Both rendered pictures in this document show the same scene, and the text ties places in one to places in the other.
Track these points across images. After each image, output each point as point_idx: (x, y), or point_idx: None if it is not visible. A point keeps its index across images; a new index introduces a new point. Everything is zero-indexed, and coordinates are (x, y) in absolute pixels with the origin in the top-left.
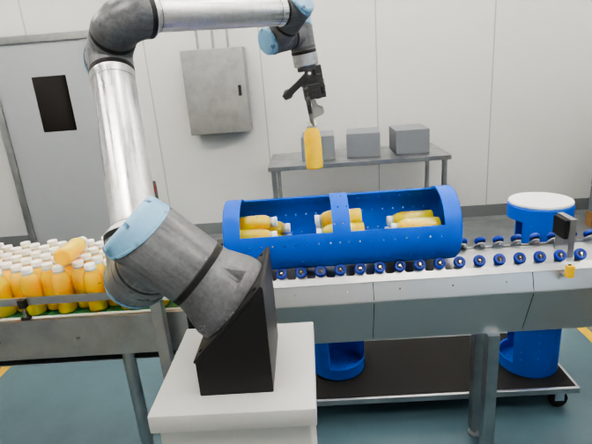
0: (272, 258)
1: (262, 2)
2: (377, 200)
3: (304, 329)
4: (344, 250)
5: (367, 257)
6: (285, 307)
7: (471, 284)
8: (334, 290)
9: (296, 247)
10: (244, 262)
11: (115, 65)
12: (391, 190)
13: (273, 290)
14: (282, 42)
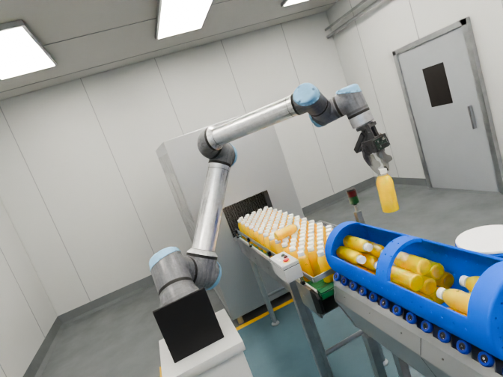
0: (349, 277)
1: (271, 108)
2: (463, 253)
3: (232, 342)
4: (387, 295)
5: (410, 311)
6: (364, 319)
7: None
8: (393, 325)
9: (357, 276)
10: (172, 294)
11: (211, 164)
12: (464, 250)
13: (212, 311)
14: (318, 120)
